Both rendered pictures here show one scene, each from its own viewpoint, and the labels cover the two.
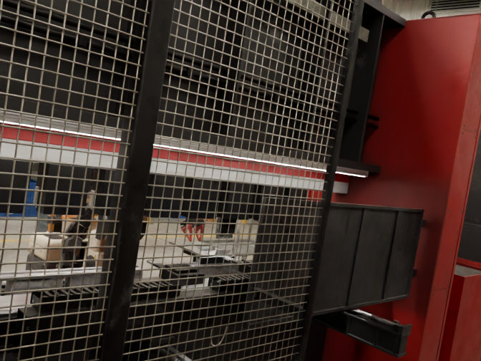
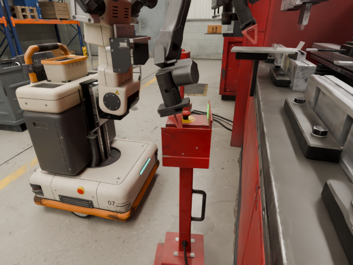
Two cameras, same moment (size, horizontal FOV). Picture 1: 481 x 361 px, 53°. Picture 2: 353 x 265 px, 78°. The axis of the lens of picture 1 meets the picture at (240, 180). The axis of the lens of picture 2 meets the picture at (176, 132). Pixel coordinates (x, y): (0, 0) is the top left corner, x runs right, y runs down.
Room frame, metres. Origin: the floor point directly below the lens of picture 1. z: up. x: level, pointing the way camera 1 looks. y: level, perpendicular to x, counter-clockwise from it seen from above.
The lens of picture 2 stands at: (1.53, 1.01, 1.10)
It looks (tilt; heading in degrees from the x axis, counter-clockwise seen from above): 26 degrees down; 331
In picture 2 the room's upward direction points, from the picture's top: straight up
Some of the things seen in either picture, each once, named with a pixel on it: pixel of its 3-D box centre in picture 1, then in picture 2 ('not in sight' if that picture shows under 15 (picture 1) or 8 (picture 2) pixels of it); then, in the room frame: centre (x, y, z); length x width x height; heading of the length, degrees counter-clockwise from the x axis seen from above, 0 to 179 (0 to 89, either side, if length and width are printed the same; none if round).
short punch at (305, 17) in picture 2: (225, 228); (303, 17); (2.18, 0.03, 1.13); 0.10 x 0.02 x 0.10; 134
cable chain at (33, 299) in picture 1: (112, 294); not in sight; (1.35, 0.31, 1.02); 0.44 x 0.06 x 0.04; 134
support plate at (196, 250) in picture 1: (200, 248); (261, 49); (2.28, 0.14, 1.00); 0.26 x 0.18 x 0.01; 44
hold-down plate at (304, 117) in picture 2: not in sight; (305, 122); (1.80, 0.51, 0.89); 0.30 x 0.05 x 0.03; 134
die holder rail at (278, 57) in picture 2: not in sight; (278, 53); (2.56, -0.36, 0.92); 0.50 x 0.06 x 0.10; 134
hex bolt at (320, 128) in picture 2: not in sight; (320, 131); (1.73, 0.58, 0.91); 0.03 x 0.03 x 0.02
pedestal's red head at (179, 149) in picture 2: not in sight; (187, 131); (2.13, 0.62, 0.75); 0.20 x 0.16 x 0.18; 145
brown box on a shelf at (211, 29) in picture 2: not in sight; (214, 29); (4.34, -1.20, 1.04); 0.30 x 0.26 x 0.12; 138
